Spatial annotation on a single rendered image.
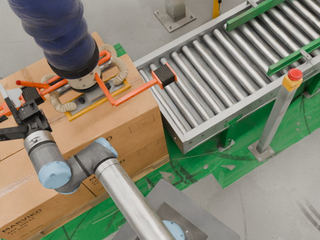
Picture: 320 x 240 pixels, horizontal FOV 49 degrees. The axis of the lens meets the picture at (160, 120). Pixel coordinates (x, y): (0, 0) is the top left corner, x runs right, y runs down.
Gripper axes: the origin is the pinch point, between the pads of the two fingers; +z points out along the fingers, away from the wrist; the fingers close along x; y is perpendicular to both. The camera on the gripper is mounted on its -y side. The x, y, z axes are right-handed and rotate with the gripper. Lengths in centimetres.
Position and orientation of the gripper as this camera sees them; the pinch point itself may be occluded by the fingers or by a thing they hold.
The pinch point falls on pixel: (9, 96)
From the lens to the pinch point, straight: 130.6
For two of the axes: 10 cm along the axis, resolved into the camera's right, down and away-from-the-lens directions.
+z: -5.2, -7.4, 4.2
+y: 8.5, -5.0, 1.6
